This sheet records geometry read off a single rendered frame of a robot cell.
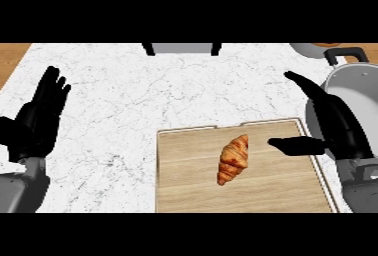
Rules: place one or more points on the grey round bowl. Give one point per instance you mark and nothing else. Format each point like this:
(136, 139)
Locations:
(312, 50)

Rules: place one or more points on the golden brown croissant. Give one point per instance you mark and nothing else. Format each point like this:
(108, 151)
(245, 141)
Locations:
(233, 159)

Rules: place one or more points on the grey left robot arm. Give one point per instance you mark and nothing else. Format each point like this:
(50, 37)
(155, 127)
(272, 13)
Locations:
(22, 188)

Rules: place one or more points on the grey appliance with black legs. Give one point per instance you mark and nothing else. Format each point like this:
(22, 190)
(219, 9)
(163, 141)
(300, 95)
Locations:
(182, 48)

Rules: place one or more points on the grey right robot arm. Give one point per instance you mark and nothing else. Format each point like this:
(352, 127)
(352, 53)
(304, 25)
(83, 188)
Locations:
(362, 190)

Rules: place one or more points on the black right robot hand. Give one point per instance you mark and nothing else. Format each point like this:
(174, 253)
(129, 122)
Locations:
(340, 123)

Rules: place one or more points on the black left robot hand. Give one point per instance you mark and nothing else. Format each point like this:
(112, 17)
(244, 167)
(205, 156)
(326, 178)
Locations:
(37, 116)

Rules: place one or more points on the pale wooden tray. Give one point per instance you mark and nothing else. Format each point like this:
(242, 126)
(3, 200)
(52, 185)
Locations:
(244, 170)

